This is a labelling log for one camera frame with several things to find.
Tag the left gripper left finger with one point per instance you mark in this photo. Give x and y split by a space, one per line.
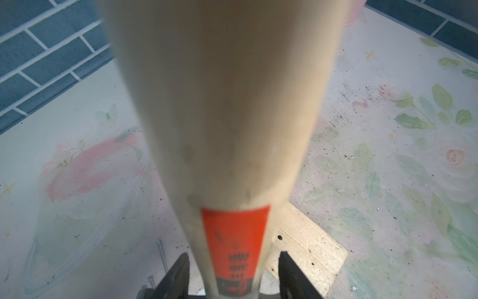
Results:
175 285

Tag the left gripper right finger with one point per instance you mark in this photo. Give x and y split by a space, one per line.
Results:
293 282

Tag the wooden plank with nails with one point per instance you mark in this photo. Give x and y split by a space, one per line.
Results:
316 253

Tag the wooden claw hammer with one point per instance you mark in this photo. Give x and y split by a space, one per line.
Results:
227 93

